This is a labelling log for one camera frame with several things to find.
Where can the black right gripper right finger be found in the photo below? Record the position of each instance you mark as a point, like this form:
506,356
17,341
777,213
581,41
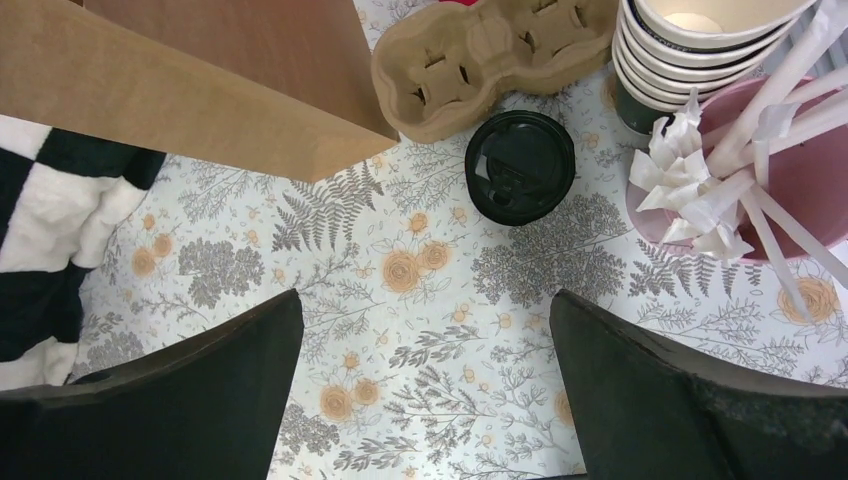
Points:
647,407

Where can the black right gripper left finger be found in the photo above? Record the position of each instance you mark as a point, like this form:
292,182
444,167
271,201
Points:
207,407

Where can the floral patterned table mat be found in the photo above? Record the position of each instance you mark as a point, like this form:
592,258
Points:
427,352

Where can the black white checkered blanket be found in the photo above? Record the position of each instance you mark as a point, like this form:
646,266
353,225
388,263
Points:
62,196

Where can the pink straw holder cup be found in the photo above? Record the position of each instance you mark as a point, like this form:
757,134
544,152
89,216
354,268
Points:
808,180

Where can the brown paper bag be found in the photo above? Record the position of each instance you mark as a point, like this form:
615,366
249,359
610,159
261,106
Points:
276,87

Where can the brown cardboard cup carrier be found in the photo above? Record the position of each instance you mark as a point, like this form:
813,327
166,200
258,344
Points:
442,69

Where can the red cloth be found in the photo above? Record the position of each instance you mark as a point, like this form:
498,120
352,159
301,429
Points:
462,2

